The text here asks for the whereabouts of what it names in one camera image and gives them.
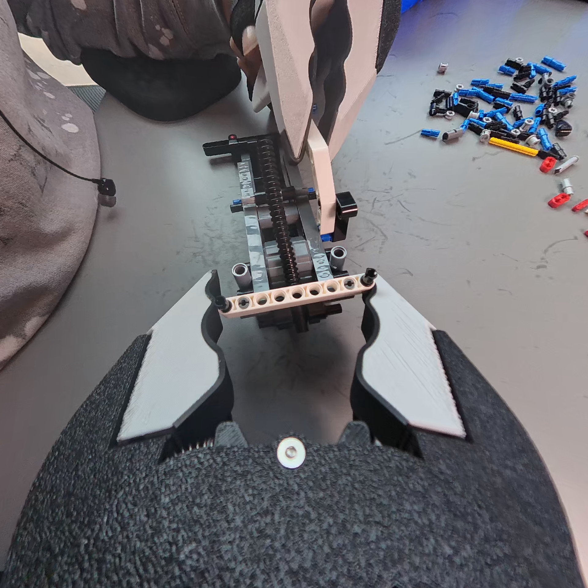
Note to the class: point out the grey black toy truck chassis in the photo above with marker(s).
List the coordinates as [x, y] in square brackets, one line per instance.
[275, 206]

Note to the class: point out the black angled toy beam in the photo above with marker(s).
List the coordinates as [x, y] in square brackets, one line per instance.
[345, 206]

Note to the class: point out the grey desk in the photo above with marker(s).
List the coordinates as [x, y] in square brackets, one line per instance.
[459, 298]

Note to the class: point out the black forearm rest pad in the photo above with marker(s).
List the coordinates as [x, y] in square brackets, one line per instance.
[160, 87]

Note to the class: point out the person's grey hoodie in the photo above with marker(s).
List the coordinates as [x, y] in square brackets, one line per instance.
[36, 183]

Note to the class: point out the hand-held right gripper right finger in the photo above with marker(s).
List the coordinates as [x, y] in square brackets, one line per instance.
[409, 367]

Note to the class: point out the white angled toy beam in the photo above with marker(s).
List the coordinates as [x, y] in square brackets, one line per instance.
[321, 183]

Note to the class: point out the yellow toy axle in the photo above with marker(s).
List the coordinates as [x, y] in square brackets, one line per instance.
[512, 147]

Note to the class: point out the pile of blue black pins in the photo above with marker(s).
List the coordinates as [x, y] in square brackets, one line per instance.
[505, 101]

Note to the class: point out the black clip-on microphone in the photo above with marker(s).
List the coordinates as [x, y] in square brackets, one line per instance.
[106, 186]

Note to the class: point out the grey connector pin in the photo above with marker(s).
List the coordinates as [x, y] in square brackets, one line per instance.
[452, 134]

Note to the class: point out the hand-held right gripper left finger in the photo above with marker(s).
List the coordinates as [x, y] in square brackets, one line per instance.
[179, 367]

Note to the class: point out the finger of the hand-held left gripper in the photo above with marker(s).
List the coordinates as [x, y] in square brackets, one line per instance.
[365, 46]
[285, 55]

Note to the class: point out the black office chair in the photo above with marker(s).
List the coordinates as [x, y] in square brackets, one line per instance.
[87, 96]

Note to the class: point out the person's left forearm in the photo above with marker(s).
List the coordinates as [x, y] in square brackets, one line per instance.
[115, 27]

